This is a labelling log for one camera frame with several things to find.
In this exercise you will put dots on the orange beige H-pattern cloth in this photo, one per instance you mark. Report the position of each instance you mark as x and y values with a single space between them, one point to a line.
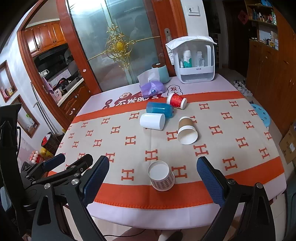
230 135

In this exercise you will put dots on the light blue plastic stool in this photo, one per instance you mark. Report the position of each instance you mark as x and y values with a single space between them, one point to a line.
262 113

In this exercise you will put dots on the white plastic cup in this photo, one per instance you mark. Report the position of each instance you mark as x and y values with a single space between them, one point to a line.
155 121

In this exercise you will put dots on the wooden kitchen wall cabinets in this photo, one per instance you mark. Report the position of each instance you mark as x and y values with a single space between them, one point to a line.
42 37

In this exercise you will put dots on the clear small bottle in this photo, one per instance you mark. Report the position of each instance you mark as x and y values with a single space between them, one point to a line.
200 60

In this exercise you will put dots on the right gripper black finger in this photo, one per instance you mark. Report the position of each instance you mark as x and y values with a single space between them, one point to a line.
78 167

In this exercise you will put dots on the pink small kitchen appliance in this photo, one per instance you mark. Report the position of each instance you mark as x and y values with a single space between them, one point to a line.
57 95

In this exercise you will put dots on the teal canister with brown lid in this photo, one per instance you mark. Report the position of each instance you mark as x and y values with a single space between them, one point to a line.
163 72

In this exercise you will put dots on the purple tissue pack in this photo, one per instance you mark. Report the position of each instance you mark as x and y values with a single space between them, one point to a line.
149 82

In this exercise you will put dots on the cardboard box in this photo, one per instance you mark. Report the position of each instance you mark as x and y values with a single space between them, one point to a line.
288 144

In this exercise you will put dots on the blue translucent plastic cup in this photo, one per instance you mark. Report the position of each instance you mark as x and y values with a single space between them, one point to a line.
157 107

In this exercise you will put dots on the white cosmetics storage box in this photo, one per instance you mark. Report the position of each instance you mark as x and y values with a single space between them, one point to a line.
175 49

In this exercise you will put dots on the dark wooden cabinet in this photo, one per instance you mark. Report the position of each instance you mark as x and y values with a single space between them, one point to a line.
271 64

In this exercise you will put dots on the white teal lotion bottle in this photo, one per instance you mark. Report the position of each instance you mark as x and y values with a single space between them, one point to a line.
187 59

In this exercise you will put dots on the brown and white paper cup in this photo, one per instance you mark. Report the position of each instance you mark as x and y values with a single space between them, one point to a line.
187 133

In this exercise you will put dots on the red paper cup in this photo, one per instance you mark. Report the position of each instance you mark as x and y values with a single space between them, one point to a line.
176 101

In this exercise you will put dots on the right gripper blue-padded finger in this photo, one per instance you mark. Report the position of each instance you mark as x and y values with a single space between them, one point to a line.
54 162

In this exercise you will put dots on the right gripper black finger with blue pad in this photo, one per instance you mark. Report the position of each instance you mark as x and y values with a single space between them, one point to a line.
256 221
51 222

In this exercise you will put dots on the grey checked paper cup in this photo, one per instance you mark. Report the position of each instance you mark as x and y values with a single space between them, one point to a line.
160 175

